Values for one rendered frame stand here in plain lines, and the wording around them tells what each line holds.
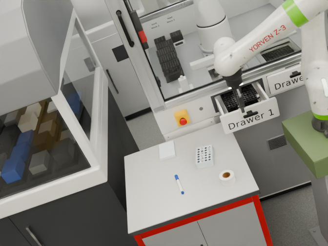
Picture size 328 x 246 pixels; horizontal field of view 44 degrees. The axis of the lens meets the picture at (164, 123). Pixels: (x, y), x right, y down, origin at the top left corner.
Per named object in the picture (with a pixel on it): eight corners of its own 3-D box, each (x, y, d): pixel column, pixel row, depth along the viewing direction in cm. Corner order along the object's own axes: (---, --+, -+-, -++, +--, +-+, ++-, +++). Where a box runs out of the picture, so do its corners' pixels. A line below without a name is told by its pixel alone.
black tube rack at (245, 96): (262, 107, 213) (259, 96, 210) (230, 118, 215) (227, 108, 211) (250, 87, 232) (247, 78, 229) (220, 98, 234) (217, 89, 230)
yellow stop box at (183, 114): (191, 123, 223) (187, 112, 219) (178, 128, 223) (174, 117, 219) (189, 118, 227) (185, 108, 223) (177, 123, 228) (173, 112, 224)
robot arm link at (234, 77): (244, 65, 181) (238, 57, 189) (219, 74, 182) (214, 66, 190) (247, 77, 185) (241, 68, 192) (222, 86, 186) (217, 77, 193)
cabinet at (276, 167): (352, 175, 264) (340, 71, 221) (201, 225, 273) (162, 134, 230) (295, 103, 344) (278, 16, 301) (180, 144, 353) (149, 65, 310)
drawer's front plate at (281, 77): (322, 76, 220) (320, 58, 214) (271, 94, 223) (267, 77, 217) (321, 74, 222) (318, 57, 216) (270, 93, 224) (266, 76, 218)
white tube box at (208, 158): (214, 166, 201) (212, 160, 199) (197, 169, 203) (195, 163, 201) (213, 150, 211) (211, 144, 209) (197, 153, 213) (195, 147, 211)
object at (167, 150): (175, 156, 217) (174, 153, 216) (160, 161, 218) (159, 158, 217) (174, 142, 228) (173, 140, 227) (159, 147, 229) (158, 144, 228)
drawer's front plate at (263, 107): (279, 115, 206) (276, 97, 200) (225, 134, 208) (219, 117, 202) (278, 113, 207) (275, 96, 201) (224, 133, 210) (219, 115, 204)
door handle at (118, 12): (135, 48, 196) (120, 12, 186) (130, 50, 197) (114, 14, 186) (134, 45, 200) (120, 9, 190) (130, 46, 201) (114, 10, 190)
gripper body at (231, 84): (222, 75, 193) (227, 91, 198) (227, 83, 185) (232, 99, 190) (237, 70, 192) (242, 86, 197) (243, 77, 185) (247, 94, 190)
